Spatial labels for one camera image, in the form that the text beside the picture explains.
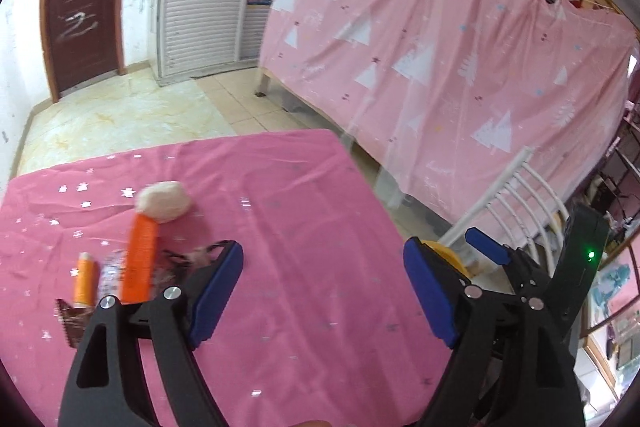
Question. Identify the dark brown snack wrapper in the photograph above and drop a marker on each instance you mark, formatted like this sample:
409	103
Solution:
74	321

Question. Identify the cream paper ball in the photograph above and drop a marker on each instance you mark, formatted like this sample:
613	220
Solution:
163	202

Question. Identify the pink star tablecloth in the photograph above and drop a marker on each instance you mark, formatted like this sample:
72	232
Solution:
323	322

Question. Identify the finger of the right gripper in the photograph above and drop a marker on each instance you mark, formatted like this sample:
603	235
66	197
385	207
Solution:
488	247

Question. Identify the yellow trash bin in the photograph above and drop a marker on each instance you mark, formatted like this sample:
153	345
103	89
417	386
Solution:
448	255

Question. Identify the long orange carton box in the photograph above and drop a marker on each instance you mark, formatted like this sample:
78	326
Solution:
139	261

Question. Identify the red snack wrapper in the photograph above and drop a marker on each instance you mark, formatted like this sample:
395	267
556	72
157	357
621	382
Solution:
174	268

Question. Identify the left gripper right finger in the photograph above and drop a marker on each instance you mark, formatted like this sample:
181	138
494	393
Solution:
508	365

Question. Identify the white metal chair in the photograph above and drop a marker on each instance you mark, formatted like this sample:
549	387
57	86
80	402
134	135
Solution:
526	209

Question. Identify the orange yellow tube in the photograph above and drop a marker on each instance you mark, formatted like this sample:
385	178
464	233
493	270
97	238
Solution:
85	281

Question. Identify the pink tree-print bed curtain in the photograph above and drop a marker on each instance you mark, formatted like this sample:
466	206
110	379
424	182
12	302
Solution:
443	94

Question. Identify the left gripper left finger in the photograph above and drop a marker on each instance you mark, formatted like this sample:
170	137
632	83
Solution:
107	386

